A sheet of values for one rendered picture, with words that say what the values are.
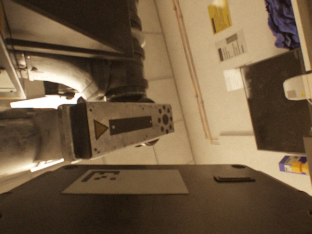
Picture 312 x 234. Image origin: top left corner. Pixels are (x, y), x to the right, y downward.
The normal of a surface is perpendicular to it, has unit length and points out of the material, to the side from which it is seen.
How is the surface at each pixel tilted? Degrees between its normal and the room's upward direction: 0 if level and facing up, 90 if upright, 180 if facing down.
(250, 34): 90
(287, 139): 86
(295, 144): 86
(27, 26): 90
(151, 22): 180
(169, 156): 180
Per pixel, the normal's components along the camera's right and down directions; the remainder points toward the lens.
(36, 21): 0.11, 0.99
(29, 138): 0.84, -0.11
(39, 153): -0.12, 0.00
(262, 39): -0.79, 0.24
